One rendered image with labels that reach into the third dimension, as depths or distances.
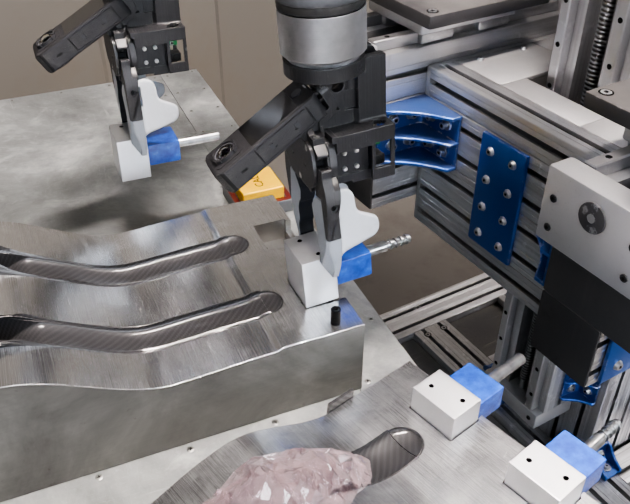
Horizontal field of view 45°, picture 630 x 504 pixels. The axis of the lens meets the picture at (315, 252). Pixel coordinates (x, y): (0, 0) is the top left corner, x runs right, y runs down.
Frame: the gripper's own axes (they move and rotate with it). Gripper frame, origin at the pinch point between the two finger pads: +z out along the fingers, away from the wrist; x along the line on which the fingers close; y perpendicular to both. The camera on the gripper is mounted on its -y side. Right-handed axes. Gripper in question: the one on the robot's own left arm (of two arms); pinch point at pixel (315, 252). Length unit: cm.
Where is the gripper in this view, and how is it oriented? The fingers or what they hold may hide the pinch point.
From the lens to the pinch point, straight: 76.5
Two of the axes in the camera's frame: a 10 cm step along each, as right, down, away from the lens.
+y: 9.2, -2.7, 2.9
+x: -3.9, -5.1, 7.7
